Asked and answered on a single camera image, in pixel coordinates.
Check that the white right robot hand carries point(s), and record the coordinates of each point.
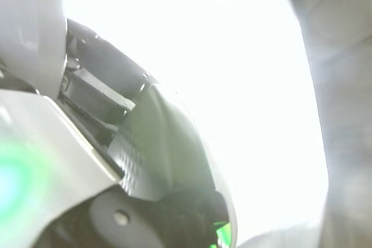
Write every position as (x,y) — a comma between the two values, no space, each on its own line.
(43,143)

